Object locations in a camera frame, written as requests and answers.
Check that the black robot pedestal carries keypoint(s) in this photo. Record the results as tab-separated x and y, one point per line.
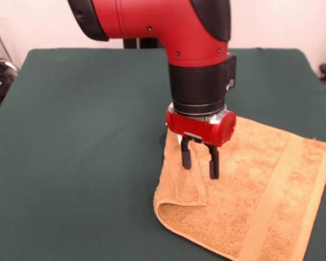
141	43

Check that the dark green table cloth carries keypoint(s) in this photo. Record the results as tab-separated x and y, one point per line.
70	163

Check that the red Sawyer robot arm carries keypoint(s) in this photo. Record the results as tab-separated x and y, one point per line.
184	40

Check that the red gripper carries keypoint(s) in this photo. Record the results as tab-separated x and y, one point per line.
195	127

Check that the tan terry towel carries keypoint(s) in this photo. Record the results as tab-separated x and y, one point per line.
247	190

